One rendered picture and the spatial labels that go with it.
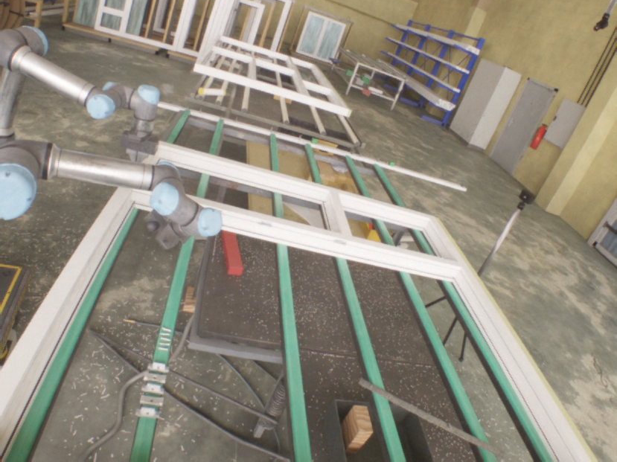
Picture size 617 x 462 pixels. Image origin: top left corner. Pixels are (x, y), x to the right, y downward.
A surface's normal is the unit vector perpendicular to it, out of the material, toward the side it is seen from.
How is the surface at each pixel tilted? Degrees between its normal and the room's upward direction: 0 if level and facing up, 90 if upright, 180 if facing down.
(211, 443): 0
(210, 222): 56
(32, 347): 0
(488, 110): 90
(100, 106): 90
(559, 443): 90
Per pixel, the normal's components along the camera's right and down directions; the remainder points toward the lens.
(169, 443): 0.33, -0.84
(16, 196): 0.53, 0.47
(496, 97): 0.11, 0.47
